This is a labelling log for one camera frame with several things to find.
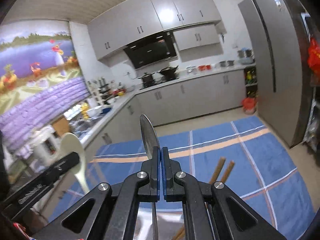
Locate wooden chopstick four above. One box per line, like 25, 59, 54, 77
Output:
172, 157, 226, 240

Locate wooden chopstick five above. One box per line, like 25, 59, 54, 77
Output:
175, 160, 235, 240

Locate cream plastic spoon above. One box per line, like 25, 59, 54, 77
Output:
59, 133, 89, 193

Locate metal spoon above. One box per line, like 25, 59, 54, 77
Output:
140, 114, 161, 239

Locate kitchen sink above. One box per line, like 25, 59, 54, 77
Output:
67, 113, 104, 139

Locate white utensil holder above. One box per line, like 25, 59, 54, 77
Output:
133, 199, 183, 239

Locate white rice cooker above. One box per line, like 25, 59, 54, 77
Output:
29, 125, 59, 166

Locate blue plaid tablecloth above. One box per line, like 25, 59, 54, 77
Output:
47, 115, 317, 240

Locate wooden cutting board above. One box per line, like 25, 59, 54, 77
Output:
52, 115, 70, 137

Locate red floor bag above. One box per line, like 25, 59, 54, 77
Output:
241, 98, 257, 115

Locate grey lower cabinets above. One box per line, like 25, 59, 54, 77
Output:
81, 68, 246, 157

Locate grey cabinets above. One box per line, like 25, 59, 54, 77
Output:
88, 0, 221, 59
81, 68, 246, 157

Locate black cooking pot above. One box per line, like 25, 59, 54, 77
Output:
139, 72, 155, 87

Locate black wok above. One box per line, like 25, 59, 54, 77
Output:
158, 66, 178, 80

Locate steel steamer pot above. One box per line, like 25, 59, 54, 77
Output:
237, 48, 254, 64

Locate black range hood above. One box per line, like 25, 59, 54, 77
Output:
124, 31, 177, 69

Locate red plastic bag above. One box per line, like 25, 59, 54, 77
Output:
308, 37, 320, 77

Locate grey refrigerator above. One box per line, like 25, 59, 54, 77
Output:
239, 0, 313, 147

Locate grey upper cabinets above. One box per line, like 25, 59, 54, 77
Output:
88, 0, 221, 59

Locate wall mural poster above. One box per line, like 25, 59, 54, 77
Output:
1, 20, 89, 152

